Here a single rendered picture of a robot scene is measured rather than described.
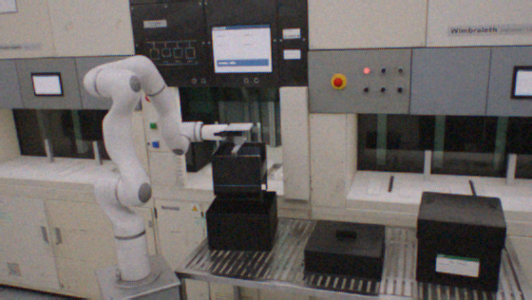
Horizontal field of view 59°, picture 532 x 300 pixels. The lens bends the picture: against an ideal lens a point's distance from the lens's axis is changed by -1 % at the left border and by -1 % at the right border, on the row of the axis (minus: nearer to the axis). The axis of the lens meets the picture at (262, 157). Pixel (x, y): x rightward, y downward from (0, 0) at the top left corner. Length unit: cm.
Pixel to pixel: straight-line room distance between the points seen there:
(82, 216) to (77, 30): 107
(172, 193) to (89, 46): 87
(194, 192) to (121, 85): 100
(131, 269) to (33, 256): 156
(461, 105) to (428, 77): 18
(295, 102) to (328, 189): 45
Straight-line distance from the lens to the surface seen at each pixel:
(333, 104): 214
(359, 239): 190
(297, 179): 222
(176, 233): 266
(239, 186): 195
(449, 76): 209
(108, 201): 182
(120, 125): 171
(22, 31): 291
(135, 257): 186
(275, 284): 180
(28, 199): 320
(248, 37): 221
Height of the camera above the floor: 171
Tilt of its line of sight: 17 degrees down
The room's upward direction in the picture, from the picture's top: 3 degrees counter-clockwise
